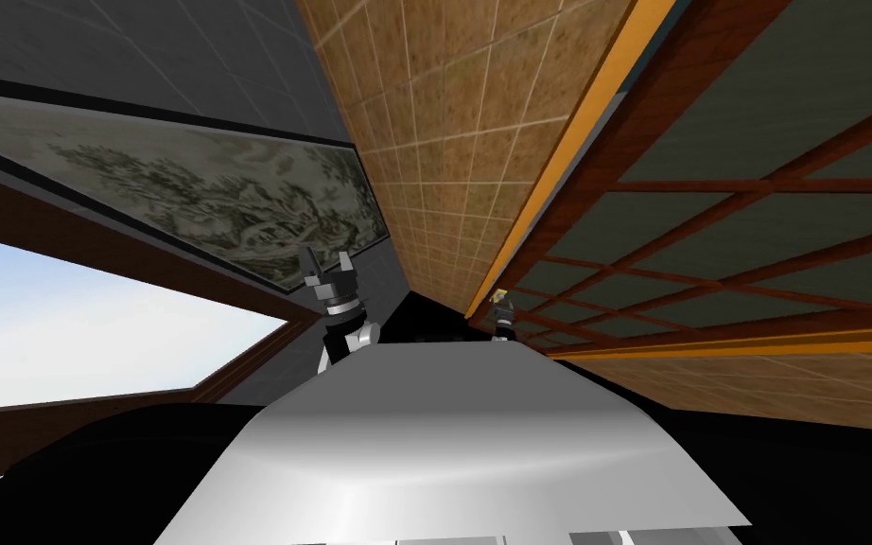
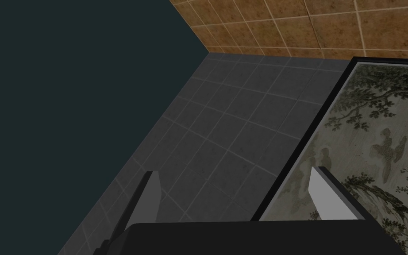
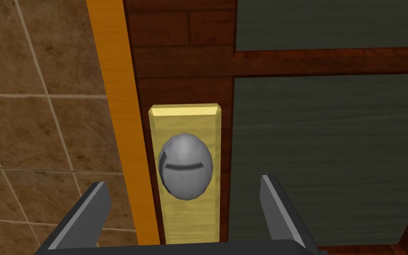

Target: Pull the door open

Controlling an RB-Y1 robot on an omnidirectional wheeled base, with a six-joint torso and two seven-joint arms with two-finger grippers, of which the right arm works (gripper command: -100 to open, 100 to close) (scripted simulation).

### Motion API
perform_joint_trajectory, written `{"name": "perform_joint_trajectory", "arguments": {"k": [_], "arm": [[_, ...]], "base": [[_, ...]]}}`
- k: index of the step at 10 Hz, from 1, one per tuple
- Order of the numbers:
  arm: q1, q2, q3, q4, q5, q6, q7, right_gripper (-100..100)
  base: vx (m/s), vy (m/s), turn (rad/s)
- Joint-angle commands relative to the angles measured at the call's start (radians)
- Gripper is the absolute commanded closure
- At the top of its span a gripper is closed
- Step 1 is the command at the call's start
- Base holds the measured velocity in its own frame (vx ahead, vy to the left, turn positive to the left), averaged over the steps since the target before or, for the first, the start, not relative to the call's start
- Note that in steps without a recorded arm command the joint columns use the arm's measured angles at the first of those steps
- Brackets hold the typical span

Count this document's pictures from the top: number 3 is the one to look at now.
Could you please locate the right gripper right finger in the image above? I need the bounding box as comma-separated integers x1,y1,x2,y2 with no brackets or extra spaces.
259,174,319,249

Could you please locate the brown wooden door leaf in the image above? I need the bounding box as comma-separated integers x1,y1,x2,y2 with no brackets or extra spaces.
122,0,408,255

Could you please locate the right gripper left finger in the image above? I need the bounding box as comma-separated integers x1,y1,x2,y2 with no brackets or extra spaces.
47,182,112,250

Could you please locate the grey round door knob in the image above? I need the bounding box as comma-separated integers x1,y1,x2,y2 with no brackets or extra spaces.
158,132,214,201

